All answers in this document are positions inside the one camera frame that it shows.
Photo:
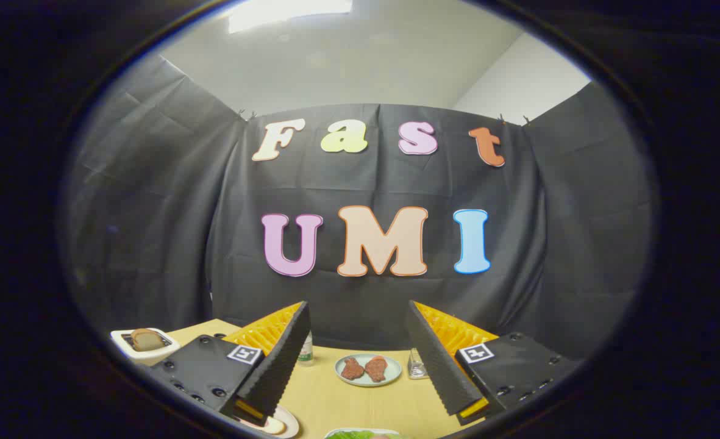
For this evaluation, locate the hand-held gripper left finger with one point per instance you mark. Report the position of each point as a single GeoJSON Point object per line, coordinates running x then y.
{"type": "Point", "coordinates": [280, 366]}

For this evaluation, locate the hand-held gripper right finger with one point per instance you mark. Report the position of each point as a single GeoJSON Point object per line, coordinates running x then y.
{"type": "Point", "coordinates": [436, 366]}

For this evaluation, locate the green lettuce leaf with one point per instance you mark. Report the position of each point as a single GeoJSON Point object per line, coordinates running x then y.
{"type": "Point", "coordinates": [360, 435]}

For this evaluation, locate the clear water bottle green cap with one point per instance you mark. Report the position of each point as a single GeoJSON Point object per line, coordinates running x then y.
{"type": "Point", "coordinates": [306, 353]}

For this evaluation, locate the light blue plate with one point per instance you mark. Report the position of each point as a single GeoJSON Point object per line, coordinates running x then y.
{"type": "Point", "coordinates": [392, 372]}

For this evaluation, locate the round beige plate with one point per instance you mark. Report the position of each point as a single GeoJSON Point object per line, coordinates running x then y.
{"type": "Point", "coordinates": [291, 421]}

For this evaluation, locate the brown meat piece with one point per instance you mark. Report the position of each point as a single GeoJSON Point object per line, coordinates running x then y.
{"type": "Point", "coordinates": [376, 369]}
{"type": "Point", "coordinates": [352, 369]}

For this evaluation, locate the small white dish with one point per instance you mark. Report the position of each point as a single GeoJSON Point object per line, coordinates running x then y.
{"type": "Point", "coordinates": [366, 429]}

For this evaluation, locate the white toaster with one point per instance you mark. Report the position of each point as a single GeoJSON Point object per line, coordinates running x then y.
{"type": "Point", "coordinates": [152, 356]}

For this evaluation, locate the bread slice in toaster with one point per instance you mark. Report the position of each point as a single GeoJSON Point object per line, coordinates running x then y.
{"type": "Point", "coordinates": [146, 339]}

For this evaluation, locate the black backdrop cloth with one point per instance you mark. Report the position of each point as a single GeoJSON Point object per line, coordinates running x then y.
{"type": "Point", "coordinates": [152, 213]}

